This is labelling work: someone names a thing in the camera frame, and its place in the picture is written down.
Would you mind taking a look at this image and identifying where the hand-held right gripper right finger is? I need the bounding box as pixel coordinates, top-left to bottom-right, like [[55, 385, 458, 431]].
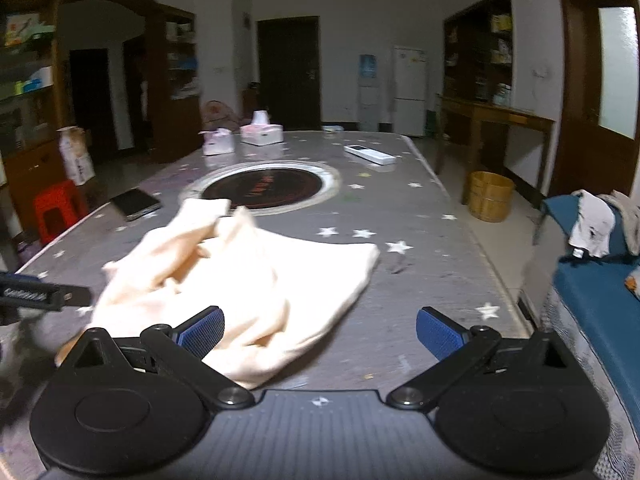
[[387, 306, 586, 409]]

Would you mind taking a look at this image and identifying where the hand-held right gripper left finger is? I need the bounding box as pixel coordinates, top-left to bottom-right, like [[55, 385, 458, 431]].
[[60, 305, 256, 409]]

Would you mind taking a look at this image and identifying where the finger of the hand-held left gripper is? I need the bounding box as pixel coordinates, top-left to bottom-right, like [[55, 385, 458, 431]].
[[0, 271, 94, 312]]

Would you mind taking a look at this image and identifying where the beige clothes pile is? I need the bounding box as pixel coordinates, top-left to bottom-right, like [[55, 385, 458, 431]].
[[597, 191, 640, 256]]

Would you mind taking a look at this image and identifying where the red plastic stool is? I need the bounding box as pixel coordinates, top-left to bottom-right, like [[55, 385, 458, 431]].
[[34, 180, 90, 246]]

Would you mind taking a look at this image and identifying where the black phone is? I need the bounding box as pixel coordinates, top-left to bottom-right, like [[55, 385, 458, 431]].
[[110, 188, 162, 222]]

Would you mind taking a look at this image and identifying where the wooden display cabinet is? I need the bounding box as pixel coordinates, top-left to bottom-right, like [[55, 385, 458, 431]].
[[0, 0, 68, 241]]

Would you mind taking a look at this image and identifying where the grey star-print tablecloth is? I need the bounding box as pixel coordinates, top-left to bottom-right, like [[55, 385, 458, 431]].
[[0, 130, 536, 411]]

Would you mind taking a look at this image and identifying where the white orange sack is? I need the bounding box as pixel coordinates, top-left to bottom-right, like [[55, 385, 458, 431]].
[[57, 126, 96, 186]]

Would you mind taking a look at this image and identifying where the wooden bucket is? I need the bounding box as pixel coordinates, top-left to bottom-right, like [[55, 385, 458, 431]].
[[467, 171, 516, 222]]

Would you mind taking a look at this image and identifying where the round black induction cooker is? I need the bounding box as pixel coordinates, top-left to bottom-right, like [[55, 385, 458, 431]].
[[180, 161, 341, 209]]

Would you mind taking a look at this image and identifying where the blue sofa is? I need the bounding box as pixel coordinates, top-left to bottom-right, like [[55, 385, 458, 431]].
[[537, 195, 640, 480]]

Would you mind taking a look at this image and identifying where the white garment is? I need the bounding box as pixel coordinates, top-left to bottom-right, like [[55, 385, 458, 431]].
[[567, 189, 617, 261]]

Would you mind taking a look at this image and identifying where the small pink tissue pack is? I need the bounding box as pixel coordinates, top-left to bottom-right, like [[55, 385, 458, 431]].
[[200, 128, 234, 156]]

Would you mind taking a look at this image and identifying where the white remote control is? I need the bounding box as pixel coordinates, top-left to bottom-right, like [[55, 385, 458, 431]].
[[344, 144, 397, 167]]

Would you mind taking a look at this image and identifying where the white pink tissue box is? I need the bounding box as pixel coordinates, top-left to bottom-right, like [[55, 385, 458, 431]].
[[240, 110, 284, 147]]

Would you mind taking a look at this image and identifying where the tall wooden shelf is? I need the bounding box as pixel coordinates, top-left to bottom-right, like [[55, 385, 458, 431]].
[[145, 4, 203, 163]]

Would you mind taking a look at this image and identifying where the wooden desk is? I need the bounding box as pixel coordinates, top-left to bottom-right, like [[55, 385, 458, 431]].
[[435, 94, 556, 201]]

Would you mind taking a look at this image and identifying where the white refrigerator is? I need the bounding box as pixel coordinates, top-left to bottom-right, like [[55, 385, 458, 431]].
[[391, 46, 428, 137]]

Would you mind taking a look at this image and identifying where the wooden door with glass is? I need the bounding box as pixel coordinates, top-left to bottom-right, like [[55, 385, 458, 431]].
[[547, 0, 640, 198]]

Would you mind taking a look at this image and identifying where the dark wooden door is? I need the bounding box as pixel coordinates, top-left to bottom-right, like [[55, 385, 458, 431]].
[[256, 16, 321, 131]]

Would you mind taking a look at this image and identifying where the dark wooden bookshelf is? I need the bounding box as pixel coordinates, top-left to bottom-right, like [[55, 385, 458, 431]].
[[442, 0, 515, 108]]

